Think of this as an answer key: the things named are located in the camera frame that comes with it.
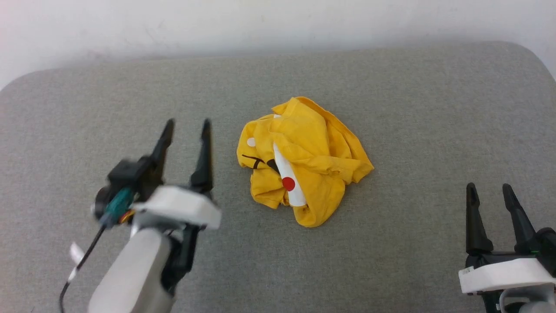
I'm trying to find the thin black cable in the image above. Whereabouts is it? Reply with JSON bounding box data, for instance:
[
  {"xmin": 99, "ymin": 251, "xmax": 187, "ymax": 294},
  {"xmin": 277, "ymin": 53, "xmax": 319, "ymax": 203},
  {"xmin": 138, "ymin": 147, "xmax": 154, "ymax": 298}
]
[{"xmin": 60, "ymin": 224, "xmax": 107, "ymax": 313}]

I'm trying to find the teal cable connector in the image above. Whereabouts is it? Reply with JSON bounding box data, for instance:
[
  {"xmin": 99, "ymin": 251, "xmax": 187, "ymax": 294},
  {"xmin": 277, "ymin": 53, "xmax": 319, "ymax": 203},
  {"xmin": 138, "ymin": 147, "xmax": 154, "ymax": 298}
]
[{"xmin": 103, "ymin": 187, "xmax": 136, "ymax": 227}]

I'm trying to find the grey fabric sofa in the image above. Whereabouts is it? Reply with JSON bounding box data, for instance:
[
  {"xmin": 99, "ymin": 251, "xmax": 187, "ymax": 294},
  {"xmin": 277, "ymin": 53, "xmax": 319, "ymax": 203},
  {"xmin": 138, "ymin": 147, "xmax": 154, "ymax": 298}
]
[{"xmin": 0, "ymin": 41, "xmax": 556, "ymax": 313}]

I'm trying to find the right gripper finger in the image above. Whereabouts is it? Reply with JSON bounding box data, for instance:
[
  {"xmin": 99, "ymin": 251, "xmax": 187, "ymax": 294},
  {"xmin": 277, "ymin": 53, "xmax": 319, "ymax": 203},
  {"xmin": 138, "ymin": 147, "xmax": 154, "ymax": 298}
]
[
  {"xmin": 466, "ymin": 183, "xmax": 494, "ymax": 256},
  {"xmin": 502, "ymin": 183, "xmax": 540, "ymax": 255}
]

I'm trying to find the white cable label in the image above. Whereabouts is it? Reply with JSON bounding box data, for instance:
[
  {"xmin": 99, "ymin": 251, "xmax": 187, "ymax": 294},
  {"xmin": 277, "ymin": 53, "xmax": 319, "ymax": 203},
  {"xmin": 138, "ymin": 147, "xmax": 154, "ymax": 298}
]
[{"xmin": 69, "ymin": 242, "xmax": 86, "ymax": 281}]

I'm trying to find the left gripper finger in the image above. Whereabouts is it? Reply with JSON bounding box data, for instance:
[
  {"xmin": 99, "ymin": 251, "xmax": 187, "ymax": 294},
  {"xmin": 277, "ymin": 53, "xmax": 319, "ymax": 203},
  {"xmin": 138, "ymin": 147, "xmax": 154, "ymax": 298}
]
[
  {"xmin": 189, "ymin": 118, "xmax": 214, "ymax": 194},
  {"xmin": 142, "ymin": 118, "xmax": 175, "ymax": 199}
]

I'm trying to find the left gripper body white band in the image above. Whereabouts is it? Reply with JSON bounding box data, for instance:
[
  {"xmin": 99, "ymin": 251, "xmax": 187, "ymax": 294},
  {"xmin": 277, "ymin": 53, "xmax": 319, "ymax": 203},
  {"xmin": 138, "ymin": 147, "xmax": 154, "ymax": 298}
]
[{"xmin": 132, "ymin": 185, "xmax": 223, "ymax": 297}]

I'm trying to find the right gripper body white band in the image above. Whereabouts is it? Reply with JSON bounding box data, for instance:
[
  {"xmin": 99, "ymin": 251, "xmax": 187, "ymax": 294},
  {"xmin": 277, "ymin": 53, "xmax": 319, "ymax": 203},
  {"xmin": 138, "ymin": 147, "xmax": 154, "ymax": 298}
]
[{"xmin": 458, "ymin": 251, "xmax": 556, "ymax": 313}]

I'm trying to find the yellow printed t-shirt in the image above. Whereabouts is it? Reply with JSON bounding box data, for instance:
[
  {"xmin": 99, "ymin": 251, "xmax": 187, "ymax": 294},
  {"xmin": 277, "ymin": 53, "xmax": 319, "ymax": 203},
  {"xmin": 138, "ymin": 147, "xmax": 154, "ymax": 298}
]
[{"xmin": 236, "ymin": 97, "xmax": 375, "ymax": 228}]

